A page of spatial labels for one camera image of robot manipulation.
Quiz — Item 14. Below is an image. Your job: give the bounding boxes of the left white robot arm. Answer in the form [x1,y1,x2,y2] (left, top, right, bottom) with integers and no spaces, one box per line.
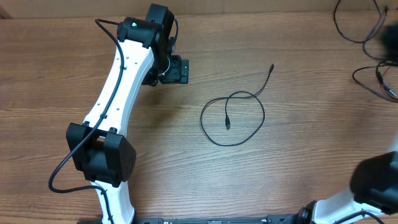
[66,4,189,223]

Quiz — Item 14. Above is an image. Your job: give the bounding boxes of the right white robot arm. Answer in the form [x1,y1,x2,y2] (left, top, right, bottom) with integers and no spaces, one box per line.
[282,149,397,223]

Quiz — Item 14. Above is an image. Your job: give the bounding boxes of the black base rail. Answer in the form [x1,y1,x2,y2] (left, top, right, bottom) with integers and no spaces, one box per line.
[133,214,314,224]

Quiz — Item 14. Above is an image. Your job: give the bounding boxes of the black cable at corner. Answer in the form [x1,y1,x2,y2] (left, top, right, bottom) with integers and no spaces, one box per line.
[333,0,398,62]

